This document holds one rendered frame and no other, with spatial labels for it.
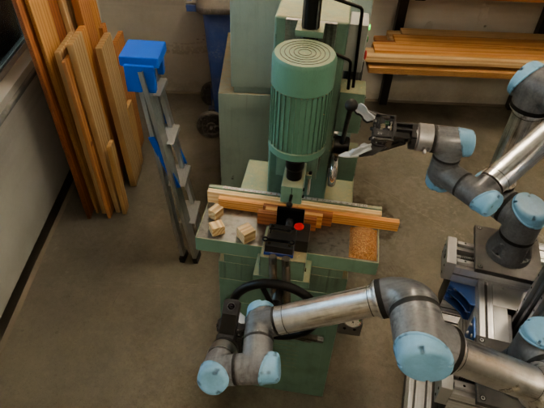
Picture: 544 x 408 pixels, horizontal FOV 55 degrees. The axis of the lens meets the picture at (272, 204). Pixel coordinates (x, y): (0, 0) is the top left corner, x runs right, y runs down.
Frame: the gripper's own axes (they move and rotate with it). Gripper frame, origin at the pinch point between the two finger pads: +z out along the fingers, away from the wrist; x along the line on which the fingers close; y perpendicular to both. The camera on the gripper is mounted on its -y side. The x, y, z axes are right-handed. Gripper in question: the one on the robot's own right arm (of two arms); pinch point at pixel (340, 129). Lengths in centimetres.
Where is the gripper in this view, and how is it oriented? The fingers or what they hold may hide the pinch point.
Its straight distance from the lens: 148.6
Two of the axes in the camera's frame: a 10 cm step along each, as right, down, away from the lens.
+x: -1.4, 9.8, -1.6
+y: -0.6, -1.7, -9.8
